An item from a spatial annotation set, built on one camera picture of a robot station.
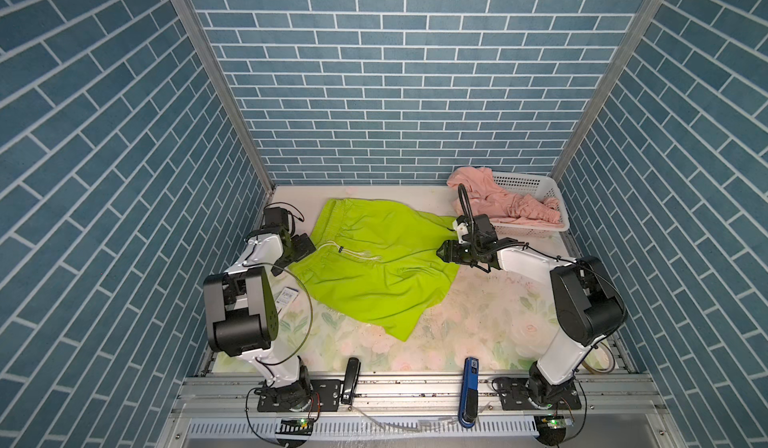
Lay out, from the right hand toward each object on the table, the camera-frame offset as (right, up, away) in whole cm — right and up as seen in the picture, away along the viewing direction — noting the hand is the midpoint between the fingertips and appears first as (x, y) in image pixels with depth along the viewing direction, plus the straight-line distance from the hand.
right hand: (443, 249), depth 95 cm
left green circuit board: (-39, -40, -23) cm, 61 cm away
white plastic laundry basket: (+41, +22, +17) cm, 49 cm away
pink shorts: (+18, +18, +16) cm, 30 cm away
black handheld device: (-26, -28, -21) cm, 44 cm away
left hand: (-46, -1, -1) cm, 46 cm away
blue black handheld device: (+2, -35, -24) cm, 43 cm away
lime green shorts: (-22, -5, +1) cm, 22 cm away
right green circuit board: (+24, -39, -24) cm, 51 cm away
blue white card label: (-49, -14, -6) cm, 51 cm away
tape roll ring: (+40, -30, -17) cm, 53 cm away
